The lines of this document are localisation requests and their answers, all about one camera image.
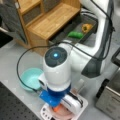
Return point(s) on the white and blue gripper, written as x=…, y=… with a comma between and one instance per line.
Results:
x=71, y=101

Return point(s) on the orange toy carrot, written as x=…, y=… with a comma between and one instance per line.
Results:
x=55, y=109

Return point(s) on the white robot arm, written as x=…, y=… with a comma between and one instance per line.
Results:
x=58, y=61

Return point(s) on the pink frying pan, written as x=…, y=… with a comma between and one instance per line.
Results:
x=63, y=113

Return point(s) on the teal bowl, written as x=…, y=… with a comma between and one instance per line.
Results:
x=30, y=79

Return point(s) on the silver toaster oven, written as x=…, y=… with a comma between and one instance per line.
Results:
x=108, y=95

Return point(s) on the green toy vegetable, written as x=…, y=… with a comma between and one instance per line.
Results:
x=75, y=34

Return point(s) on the grey fabric drawer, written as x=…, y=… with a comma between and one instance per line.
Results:
x=75, y=25

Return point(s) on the yellow toy vegetable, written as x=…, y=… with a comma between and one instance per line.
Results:
x=86, y=28

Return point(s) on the grey fabric storage box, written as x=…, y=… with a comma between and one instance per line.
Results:
x=11, y=20

